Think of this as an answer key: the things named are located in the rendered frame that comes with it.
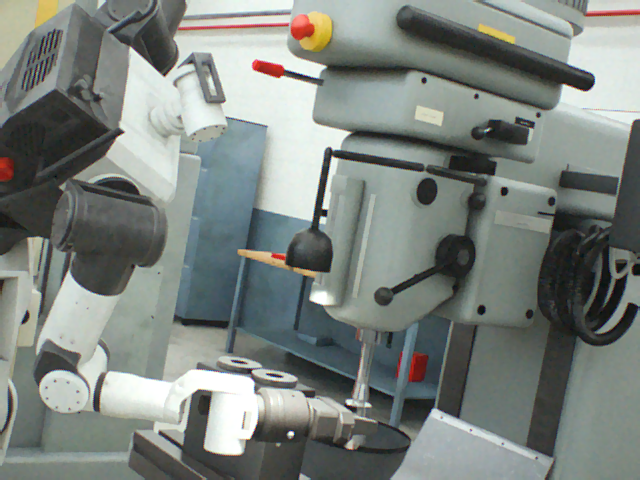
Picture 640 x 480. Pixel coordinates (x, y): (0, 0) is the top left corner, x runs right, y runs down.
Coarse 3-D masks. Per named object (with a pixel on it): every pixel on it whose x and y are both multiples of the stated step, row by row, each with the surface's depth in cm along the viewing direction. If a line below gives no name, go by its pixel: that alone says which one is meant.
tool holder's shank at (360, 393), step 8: (368, 344) 161; (376, 344) 162; (368, 352) 161; (360, 360) 161; (368, 360) 161; (360, 368) 161; (368, 368) 161; (360, 376) 161; (368, 376) 161; (360, 384) 161; (368, 384) 162; (352, 392) 162; (360, 392) 161; (368, 392) 162; (352, 400) 162; (360, 400) 161
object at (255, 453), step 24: (240, 360) 191; (264, 384) 178; (288, 384) 179; (192, 408) 188; (192, 432) 187; (192, 456) 187; (216, 456) 182; (240, 456) 178; (264, 456) 175; (288, 456) 180
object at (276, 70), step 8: (256, 64) 150; (264, 64) 151; (272, 64) 152; (280, 64) 153; (264, 72) 151; (272, 72) 152; (280, 72) 153; (288, 72) 154; (296, 72) 155; (304, 80) 157; (312, 80) 157; (320, 80) 159
